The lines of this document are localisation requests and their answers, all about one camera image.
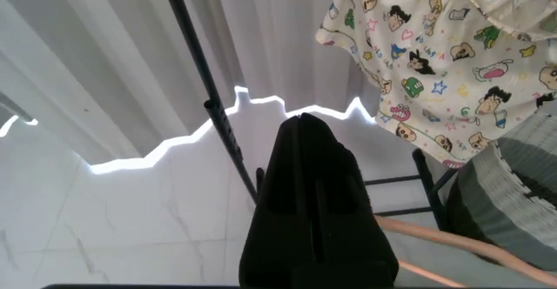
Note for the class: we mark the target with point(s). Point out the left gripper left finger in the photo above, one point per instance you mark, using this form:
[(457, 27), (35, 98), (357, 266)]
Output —
[(278, 228)]

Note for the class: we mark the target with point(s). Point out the white curtain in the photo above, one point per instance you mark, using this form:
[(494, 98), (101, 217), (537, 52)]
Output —
[(109, 62)]

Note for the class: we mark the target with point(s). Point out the white laundry basket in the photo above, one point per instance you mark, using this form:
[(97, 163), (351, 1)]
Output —
[(513, 193)]

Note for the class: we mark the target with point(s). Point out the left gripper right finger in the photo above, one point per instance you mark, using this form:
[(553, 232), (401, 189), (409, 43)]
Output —
[(352, 250)]

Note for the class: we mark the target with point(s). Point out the pink clothes hanger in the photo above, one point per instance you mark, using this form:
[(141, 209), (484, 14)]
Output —
[(457, 239)]

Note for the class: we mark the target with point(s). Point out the black clothes rack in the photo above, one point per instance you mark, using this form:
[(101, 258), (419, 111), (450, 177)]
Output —
[(197, 49)]

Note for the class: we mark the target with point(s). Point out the cream printed garment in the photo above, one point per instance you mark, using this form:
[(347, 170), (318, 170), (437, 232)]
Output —
[(435, 84)]

